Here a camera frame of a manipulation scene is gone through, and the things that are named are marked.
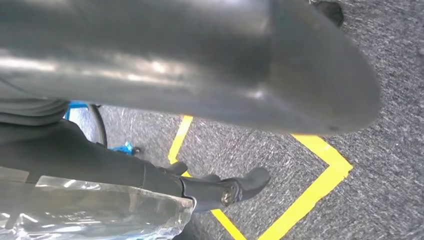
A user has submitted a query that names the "black camera cable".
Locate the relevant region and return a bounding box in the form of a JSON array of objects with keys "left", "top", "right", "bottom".
[{"left": 88, "top": 104, "right": 109, "bottom": 148}]

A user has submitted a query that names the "yellow floor tape square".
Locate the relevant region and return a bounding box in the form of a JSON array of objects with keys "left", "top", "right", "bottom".
[{"left": 167, "top": 114, "right": 354, "bottom": 240}]

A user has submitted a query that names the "black robot foot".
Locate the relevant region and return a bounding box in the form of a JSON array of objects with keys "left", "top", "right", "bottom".
[{"left": 311, "top": 0, "right": 345, "bottom": 28}]

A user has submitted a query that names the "blue metal shelf rack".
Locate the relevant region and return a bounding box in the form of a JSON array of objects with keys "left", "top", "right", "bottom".
[{"left": 63, "top": 100, "right": 142, "bottom": 157}]

